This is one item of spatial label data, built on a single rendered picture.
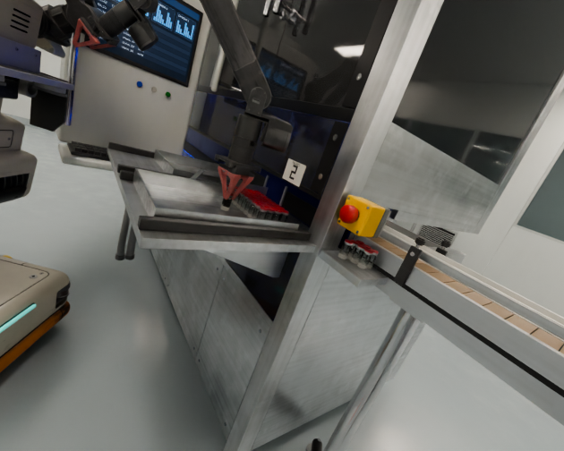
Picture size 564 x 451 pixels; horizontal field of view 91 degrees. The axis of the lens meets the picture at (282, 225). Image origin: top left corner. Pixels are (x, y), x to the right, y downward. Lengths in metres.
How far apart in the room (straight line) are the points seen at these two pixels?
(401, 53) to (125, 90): 1.10
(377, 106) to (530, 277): 4.67
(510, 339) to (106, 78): 1.48
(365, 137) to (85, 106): 1.12
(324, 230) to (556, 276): 4.61
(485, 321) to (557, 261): 4.51
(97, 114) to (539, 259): 5.09
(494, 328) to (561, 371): 0.09
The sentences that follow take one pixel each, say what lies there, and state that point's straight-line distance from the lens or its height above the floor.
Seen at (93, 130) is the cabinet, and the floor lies 0.88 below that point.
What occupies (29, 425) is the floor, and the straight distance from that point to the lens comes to 1.37.
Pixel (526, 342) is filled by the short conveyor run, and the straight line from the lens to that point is 0.63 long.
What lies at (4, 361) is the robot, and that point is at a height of 0.10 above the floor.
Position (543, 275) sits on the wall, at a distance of 5.16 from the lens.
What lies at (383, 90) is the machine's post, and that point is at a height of 1.25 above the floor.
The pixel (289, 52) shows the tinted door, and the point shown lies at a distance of 1.02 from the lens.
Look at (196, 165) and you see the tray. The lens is 1.17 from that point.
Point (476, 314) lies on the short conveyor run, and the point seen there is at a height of 0.92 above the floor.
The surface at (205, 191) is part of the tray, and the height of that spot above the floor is 0.89.
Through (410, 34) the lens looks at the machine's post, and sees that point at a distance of 0.71.
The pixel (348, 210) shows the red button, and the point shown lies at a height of 1.00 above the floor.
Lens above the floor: 1.10
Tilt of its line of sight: 17 degrees down
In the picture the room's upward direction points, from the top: 20 degrees clockwise
